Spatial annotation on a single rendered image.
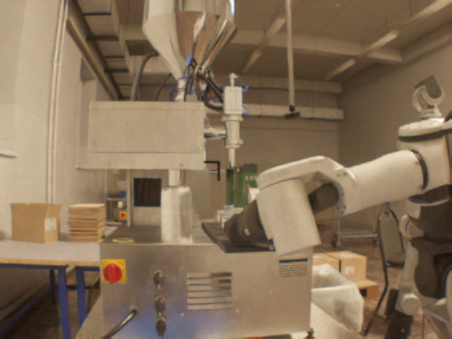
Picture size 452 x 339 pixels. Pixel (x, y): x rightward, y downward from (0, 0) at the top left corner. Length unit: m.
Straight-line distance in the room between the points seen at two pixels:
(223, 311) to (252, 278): 0.10
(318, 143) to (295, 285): 11.45
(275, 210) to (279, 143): 11.29
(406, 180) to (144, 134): 0.55
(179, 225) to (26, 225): 1.92
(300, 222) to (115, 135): 0.48
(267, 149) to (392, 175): 11.14
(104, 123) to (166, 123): 0.14
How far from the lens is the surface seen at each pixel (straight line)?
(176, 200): 0.81
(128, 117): 0.83
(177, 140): 0.82
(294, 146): 11.93
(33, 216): 2.59
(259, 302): 0.86
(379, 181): 0.54
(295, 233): 0.50
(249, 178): 0.75
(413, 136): 0.60
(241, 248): 0.69
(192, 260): 0.81
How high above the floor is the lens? 1.15
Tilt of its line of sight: 2 degrees up
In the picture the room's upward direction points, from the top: straight up
